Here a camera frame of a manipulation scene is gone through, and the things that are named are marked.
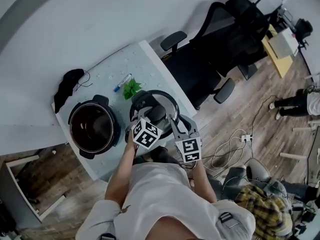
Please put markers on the white box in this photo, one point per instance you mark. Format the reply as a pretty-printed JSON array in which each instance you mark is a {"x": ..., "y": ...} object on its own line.
[{"x": 283, "y": 44}]

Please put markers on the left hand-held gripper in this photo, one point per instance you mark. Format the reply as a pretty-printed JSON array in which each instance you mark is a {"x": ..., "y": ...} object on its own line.
[{"x": 146, "y": 135}]

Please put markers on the black pressure cooker pot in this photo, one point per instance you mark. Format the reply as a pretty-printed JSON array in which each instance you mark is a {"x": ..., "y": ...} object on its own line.
[{"x": 90, "y": 129}]

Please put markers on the person's dark trouser leg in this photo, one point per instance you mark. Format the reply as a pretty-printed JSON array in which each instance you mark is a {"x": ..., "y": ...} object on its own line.
[{"x": 162, "y": 155}]

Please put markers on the black office chair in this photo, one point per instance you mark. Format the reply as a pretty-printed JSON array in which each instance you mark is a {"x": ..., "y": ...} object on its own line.
[{"x": 220, "y": 54}]

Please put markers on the black cloth pouch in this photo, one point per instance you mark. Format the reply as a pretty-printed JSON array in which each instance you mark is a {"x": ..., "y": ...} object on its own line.
[{"x": 66, "y": 89}]

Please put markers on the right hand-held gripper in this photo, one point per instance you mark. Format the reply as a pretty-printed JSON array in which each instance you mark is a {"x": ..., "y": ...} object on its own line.
[{"x": 190, "y": 150}]

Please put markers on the person's white shirt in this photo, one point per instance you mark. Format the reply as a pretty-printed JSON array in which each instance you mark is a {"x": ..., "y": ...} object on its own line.
[{"x": 162, "y": 196}]

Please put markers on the pressure cooker lid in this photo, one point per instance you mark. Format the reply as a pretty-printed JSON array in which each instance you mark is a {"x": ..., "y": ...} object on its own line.
[{"x": 170, "y": 104}]

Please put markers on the white-legged table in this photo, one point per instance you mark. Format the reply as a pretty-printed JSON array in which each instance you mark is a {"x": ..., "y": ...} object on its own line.
[{"x": 292, "y": 157}]

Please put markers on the person's right forearm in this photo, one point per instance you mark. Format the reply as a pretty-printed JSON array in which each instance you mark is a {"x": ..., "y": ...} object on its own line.
[{"x": 202, "y": 184}]

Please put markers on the dark cabinet with white frame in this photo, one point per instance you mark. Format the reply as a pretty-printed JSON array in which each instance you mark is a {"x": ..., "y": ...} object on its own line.
[{"x": 10, "y": 196}]

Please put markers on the white square table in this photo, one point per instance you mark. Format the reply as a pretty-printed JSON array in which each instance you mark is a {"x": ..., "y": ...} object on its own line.
[{"x": 160, "y": 61}]

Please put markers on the yellow wooden desk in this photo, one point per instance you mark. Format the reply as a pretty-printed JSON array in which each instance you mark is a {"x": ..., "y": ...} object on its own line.
[{"x": 282, "y": 66}]

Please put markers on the person's left forearm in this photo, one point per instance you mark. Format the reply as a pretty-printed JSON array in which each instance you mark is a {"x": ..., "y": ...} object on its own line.
[{"x": 120, "y": 176}]

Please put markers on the white power strip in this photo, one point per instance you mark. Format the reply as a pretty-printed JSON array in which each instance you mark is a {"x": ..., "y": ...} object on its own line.
[{"x": 246, "y": 137}]

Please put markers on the blue and white marker pen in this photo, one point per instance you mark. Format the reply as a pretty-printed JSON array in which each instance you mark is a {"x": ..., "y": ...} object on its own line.
[{"x": 122, "y": 82}]

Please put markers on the small black mesh chair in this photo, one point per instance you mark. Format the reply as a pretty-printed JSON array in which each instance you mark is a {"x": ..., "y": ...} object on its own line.
[{"x": 303, "y": 29}]

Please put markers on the green artificial leaf sprig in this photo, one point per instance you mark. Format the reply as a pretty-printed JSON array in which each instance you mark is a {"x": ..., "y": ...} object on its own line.
[{"x": 131, "y": 89}]

